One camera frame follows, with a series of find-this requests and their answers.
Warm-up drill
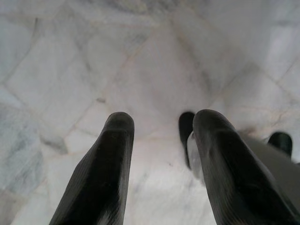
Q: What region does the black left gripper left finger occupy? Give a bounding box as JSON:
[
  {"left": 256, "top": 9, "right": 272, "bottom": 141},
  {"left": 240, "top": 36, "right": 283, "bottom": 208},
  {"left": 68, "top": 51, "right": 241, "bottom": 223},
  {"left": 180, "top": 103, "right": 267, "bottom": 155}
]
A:
[{"left": 48, "top": 112, "right": 135, "bottom": 225}]

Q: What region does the black robot foot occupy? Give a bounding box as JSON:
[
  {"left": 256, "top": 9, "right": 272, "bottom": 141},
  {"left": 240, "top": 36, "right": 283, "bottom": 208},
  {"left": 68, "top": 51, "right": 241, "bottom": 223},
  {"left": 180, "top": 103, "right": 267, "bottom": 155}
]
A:
[
  {"left": 178, "top": 112, "right": 196, "bottom": 170},
  {"left": 267, "top": 132, "right": 294, "bottom": 162}
]

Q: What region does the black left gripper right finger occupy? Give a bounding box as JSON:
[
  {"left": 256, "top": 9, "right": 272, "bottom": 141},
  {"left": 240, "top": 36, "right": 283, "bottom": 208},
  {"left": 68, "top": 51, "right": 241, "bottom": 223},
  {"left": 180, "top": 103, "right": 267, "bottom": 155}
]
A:
[{"left": 192, "top": 109, "right": 300, "bottom": 225}]

